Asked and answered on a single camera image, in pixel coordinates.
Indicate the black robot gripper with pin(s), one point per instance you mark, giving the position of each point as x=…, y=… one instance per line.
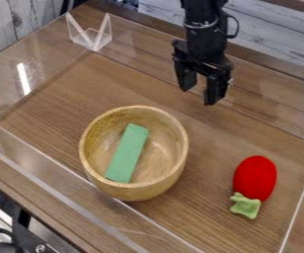
x=200, y=55

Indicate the red plush strawberry toy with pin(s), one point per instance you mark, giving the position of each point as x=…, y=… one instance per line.
x=253, y=183

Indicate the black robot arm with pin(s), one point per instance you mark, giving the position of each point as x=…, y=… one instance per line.
x=206, y=11

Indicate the round wooden bowl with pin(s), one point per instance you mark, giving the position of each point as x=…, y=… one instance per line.
x=162, y=159

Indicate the green rectangular block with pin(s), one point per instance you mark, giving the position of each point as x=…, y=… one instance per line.
x=128, y=154

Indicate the clear acrylic corner bracket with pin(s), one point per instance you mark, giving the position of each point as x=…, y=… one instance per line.
x=90, y=38

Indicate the black table leg bracket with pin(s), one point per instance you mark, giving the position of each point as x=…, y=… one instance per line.
x=27, y=242

